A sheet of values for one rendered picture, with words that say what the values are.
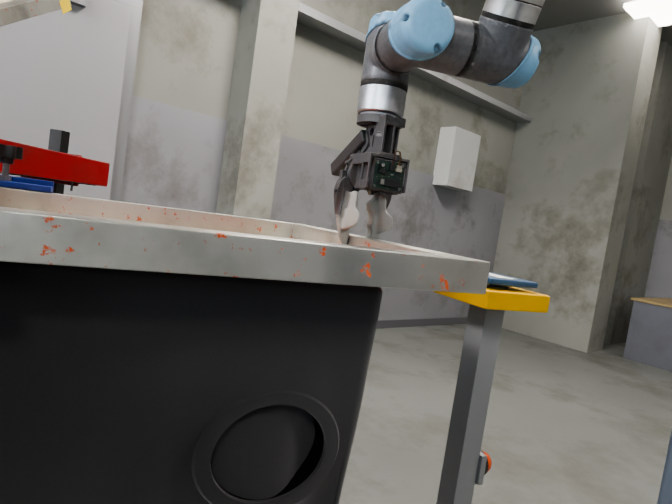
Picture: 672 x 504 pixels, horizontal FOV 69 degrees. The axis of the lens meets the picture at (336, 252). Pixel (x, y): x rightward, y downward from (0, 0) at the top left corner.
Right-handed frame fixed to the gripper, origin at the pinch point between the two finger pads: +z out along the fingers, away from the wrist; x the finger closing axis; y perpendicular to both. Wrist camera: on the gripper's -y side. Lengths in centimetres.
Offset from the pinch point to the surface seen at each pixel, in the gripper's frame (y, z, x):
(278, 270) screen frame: 29.4, 1.7, -23.5
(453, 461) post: 12.8, 33.4, 16.6
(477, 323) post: 12.8, 10.3, 16.9
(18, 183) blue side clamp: -25, -2, -51
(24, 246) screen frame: 29, 1, -43
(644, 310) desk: -235, 53, 472
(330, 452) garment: 22.9, 23.7, -11.9
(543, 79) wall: -361, -189, 411
